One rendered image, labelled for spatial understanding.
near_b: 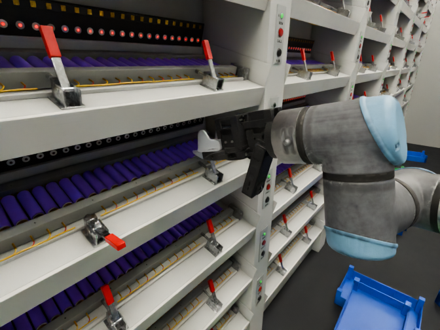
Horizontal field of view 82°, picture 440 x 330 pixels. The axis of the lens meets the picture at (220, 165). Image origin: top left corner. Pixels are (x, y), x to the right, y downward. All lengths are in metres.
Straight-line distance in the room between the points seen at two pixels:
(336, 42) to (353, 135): 0.98
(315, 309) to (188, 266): 0.82
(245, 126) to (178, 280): 0.37
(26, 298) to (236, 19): 0.65
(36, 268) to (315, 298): 1.18
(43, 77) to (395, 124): 0.43
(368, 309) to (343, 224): 0.97
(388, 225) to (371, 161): 0.09
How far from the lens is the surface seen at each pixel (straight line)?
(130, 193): 0.50
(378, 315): 1.34
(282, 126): 0.40
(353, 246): 0.39
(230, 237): 0.73
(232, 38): 0.70
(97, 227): 0.43
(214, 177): 0.56
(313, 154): 0.39
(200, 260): 0.66
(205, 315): 0.82
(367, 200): 0.37
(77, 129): 0.36
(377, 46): 1.99
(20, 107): 0.36
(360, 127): 0.36
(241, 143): 0.45
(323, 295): 1.42
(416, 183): 0.49
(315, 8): 0.86
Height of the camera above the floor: 1.01
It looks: 22 degrees down
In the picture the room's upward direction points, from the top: straight up
